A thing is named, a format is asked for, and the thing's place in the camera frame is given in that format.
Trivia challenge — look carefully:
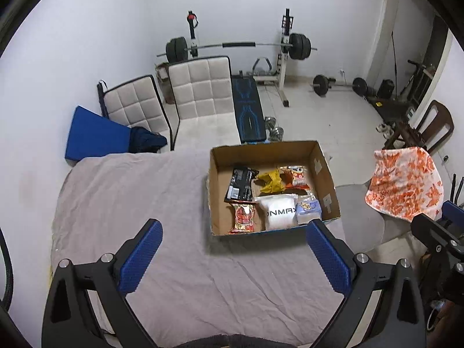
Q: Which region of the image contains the black floor mat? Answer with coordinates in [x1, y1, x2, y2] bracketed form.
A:
[366, 94, 418, 124]

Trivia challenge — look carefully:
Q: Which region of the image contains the cardboard box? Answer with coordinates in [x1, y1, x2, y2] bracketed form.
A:
[207, 140, 342, 237]

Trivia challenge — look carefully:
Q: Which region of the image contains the black weight bench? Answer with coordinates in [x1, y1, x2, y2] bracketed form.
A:
[231, 75, 269, 144]

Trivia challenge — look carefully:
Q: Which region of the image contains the white quilted chair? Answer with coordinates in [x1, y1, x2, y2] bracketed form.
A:
[96, 75, 173, 151]
[167, 56, 242, 151]

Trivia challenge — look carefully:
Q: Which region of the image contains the brown carton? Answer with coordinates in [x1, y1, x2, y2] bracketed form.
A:
[155, 62, 175, 104]

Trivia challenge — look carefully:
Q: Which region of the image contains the dark wooden chair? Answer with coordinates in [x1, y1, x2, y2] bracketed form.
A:
[384, 100, 455, 153]

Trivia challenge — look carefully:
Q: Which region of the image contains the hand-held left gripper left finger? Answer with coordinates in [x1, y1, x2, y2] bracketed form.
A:
[41, 218, 164, 348]

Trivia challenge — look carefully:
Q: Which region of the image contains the yellow snack packet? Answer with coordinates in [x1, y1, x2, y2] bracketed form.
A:
[255, 169, 285, 195]

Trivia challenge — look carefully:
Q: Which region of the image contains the door frame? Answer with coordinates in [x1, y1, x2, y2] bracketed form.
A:
[366, 0, 451, 99]

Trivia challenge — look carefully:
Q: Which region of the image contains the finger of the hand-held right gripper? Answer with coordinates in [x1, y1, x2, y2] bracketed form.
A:
[411, 213, 459, 253]
[441, 200, 464, 223]

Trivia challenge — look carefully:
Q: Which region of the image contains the blue foam mat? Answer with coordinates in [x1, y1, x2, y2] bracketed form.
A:
[64, 105, 133, 162]

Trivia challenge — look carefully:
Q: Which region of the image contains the red snack packet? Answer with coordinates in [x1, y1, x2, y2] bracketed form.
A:
[227, 202, 259, 235]

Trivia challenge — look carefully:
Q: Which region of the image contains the white soft packet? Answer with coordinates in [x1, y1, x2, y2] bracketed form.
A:
[254, 193, 299, 231]

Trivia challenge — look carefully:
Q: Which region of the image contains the grey padded chair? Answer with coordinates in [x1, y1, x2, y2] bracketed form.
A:
[333, 184, 418, 255]

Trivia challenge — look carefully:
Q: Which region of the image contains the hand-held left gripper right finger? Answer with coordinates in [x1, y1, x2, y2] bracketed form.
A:
[305, 219, 426, 348]

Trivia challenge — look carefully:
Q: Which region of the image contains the orange snack packet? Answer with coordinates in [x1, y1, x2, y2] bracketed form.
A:
[278, 165, 313, 191]

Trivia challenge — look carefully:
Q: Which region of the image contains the black cylindrical object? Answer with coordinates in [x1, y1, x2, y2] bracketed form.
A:
[376, 79, 395, 99]

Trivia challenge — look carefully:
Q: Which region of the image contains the light blue snack packet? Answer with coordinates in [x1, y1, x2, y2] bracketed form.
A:
[295, 192, 323, 225]

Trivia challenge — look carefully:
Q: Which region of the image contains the barbell with black plates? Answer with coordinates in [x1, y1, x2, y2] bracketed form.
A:
[156, 33, 318, 64]

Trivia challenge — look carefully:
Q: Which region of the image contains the black snack packet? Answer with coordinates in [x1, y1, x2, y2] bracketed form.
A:
[224, 166, 260, 203]

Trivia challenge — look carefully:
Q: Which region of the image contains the black exercise machine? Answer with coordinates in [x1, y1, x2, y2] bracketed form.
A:
[396, 59, 429, 99]

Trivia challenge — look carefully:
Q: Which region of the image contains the grey cable handle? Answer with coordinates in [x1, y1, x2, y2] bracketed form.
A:
[252, 57, 273, 77]

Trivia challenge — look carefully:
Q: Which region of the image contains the orange and white towel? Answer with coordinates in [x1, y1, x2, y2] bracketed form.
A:
[365, 146, 445, 224]

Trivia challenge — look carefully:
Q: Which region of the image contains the black braided cable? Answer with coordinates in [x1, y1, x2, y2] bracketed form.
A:
[0, 224, 15, 311]

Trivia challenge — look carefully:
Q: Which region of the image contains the short barbell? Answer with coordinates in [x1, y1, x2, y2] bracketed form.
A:
[309, 74, 369, 98]

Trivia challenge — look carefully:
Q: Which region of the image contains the dark blue cloth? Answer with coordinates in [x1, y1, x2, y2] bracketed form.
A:
[129, 126, 168, 154]

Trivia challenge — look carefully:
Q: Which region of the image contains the white squat rack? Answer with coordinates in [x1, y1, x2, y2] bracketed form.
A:
[185, 7, 309, 108]

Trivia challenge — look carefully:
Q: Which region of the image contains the person's right forearm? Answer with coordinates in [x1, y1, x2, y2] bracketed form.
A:
[433, 299, 464, 348]

